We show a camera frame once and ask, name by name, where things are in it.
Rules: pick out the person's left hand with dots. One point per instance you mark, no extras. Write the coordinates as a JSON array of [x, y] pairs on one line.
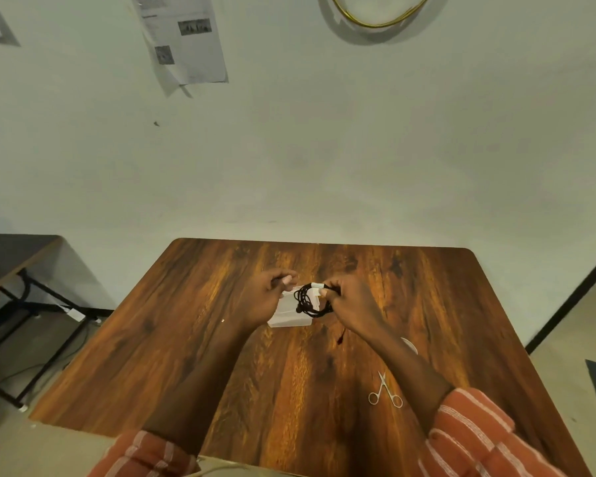
[[262, 300]]

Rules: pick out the person's right hand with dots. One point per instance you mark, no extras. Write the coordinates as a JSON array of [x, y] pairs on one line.
[[355, 305]]

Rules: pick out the person's left thumb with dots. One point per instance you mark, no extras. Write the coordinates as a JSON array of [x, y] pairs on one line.
[[286, 287]]

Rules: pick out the person's right fingers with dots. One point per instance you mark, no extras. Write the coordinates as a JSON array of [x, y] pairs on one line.
[[333, 289]]

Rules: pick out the white tape strip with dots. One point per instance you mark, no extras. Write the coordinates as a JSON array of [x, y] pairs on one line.
[[317, 284]]

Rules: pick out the person's left forearm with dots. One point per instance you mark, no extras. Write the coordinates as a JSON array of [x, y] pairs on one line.
[[206, 382]]

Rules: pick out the person's right forearm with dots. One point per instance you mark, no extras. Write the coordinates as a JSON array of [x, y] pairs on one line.
[[407, 375]]

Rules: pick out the white tape roll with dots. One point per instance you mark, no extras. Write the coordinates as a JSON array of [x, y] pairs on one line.
[[410, 345]]

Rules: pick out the small silver scissors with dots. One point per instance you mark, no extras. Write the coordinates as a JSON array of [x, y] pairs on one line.
[[385, 389]]

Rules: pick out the orange striped right sleeve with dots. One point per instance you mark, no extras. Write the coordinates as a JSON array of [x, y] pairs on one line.
[[477, 437]]

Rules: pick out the orange striped sleeve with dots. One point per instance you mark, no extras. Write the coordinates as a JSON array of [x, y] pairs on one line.
[[477, 437], [144, 454]]

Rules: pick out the white power strip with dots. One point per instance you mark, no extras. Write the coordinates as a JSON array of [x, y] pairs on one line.
[[77, 314]]

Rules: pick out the orange striped left sleeve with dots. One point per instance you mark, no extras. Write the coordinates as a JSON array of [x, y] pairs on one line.
[[144, 454]]

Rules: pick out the printed paper sheet with photos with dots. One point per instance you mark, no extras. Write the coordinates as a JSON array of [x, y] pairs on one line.
[[183, 39]]

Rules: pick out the gold metal hoop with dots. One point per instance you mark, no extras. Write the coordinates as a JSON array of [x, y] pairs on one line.
[[377, 22]]

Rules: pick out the dark side table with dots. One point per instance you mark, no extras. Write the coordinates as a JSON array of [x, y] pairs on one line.
[[15, 253]]

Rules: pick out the black metal frame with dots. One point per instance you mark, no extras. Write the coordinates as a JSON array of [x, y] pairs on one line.
[[571, 302]]

